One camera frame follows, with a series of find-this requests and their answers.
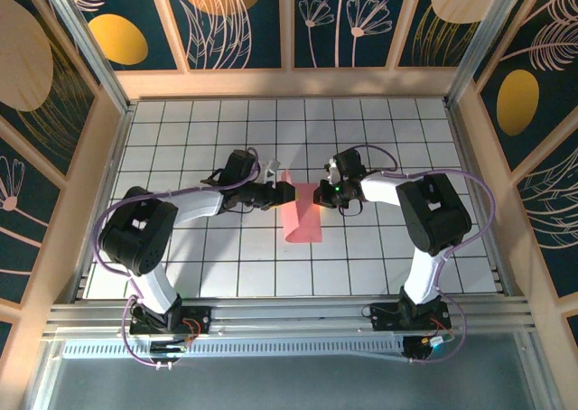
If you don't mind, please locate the pink paper sheet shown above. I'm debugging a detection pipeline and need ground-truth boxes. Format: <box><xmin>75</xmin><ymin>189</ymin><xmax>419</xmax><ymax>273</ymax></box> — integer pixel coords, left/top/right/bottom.
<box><xmin>278</xmin><ymin>169</ymin><xmax>324</xmax><ymax>245</ymax></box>

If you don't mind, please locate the black controller board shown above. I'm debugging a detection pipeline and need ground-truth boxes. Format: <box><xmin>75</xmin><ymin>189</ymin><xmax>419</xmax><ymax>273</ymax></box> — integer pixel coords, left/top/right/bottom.
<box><xmin>148</xmin><ymin>340</ymin><xmax>189</xmax><ymax>355</ymax></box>
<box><xmin>403</xmin><ymin>332</ymin><xmax>457</xmax><ymax>362</ymax></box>

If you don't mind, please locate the thin black left gripper cable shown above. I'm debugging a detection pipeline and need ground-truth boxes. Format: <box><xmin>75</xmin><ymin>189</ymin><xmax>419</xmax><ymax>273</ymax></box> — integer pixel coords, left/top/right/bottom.
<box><xmin>220</xmin><ymin>201</ymin><xmax>254</xmax><ymax>216</ymax></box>

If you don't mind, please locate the long aluminium mounting rail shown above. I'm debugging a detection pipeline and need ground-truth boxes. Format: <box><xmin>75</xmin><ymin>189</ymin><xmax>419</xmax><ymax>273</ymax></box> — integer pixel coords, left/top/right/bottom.
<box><xmin>42</xmin><ymin>295</ymin><xmax>541</xmax><ymax>339</ymax></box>

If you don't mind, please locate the aluminium side rail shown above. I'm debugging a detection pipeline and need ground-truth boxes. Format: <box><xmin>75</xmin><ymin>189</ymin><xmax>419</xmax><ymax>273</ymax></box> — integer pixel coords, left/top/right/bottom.
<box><xmin>444</xmin><ymin>100</ymin><xmax>514</xmax><ymax>296</ymax></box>
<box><xmin>67</xmin><ymin>102</ymin><xmax>136</xmax><ymax>303</ymax></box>

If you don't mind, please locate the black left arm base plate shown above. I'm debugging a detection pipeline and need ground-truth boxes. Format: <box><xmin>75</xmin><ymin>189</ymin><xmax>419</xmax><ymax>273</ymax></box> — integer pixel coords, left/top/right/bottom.
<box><xmin>129</xmin><ymin>305</ymin><xmax>213</xmax><ymax>337</ymax></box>

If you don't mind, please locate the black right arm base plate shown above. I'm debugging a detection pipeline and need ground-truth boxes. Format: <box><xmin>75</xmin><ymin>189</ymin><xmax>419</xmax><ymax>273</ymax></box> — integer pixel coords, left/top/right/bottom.
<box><xmin>369</xmin><ymin>302</ymin><xmax>452</xmax><ymax>332</ymax></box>

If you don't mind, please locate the orange wire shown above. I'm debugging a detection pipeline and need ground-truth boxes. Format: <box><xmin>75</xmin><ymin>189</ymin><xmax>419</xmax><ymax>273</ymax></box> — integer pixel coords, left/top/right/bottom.
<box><xmin>179</xmin><ymin>318</ymin><xmax>202</xmax><ymax>341</ymax></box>
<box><xmin>428</xmin><ymin>315</ymin><xmax>452</xmax><ymax>339</ymax></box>

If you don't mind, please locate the flower outlines wall panel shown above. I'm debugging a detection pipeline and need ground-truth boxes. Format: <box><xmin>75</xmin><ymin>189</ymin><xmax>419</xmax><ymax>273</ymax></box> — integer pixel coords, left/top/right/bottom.
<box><xmin>293</xmin><ymin>0</ymin><xmax>413</xmax><ymax>70</ymax></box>

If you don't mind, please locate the white slotted cable duct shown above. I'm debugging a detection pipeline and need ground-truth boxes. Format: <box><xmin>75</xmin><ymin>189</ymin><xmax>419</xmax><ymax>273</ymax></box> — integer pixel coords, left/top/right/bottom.
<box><xmin>61</xmin><ymin>339</ymin><xmax>407</xmax><ymax>359</ymax></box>

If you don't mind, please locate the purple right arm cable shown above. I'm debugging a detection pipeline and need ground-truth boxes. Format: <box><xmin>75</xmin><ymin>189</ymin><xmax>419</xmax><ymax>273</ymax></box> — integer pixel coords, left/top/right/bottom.
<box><xmin>350</xmin><ymin>144</ymin><xmax>498</xmax><ymax>366</ymax></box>

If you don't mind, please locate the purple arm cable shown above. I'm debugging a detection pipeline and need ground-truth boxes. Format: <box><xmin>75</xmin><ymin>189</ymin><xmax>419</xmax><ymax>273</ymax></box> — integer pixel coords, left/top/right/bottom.
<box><xmin>92</xmin><ymin>146</ymin><xmax>263</xmax><ymax>370</ymax></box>
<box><xmin>350</xmin><ymin>144</ymin><xmax>498</xmax><ymax>366</ymax></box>

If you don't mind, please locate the yellow oval fern wall panel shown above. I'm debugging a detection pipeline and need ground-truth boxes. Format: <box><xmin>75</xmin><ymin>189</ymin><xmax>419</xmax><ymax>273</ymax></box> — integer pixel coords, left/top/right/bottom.
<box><xmin>478</xmin><ymin>0</ymin><xmax>578</xmax><ymax>172</ymax></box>

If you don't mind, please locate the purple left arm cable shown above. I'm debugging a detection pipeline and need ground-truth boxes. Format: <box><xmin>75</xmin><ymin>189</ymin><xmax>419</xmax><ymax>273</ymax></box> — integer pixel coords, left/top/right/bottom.
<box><xmin>92</xmin><ymin>146</ymin><xmax>263</xmax><ymax>370</ymax></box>

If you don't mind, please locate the aluminium corner post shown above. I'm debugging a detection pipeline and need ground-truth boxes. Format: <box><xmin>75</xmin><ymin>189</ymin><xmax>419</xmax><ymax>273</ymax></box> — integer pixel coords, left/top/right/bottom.
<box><xmin>444</xmin><ymin>0</ymin><xmax>529</xmax><ymax>108</ymax></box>
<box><xmin>38</xmin><ymin>0</ymin><xmax>135</xmax><ymax>113</ymax></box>

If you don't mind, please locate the yellow ovals wall panel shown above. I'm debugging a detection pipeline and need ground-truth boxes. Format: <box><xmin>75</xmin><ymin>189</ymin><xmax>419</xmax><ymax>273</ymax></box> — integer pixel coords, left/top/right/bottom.
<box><xmin>61</xmin><ymin>0</ymin><xmax>180</xmax><ymax>71</ymax></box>

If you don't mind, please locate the leaf outlines wall panel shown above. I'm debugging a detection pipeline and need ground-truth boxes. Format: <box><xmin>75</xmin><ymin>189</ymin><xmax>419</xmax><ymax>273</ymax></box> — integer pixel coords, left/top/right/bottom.
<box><xmin>517</xmin><ymin>143</ymin><xmax>578</xmax><ymax>299</ymax></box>

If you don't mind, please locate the single flower wall panel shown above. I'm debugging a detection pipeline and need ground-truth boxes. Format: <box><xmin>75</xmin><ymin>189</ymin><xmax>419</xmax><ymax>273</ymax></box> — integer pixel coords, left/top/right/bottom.
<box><xmin>0</xmin><ymin>138</ymin><xmax>62</xmax><ymax>305</ymax></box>

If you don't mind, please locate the large beige disc wall panel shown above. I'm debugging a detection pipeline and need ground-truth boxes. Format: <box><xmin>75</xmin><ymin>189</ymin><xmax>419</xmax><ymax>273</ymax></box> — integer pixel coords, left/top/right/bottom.
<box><xmin>0</xmin><ymin>0</ymin><xmax>98</xmax><ymax>176</ymax></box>

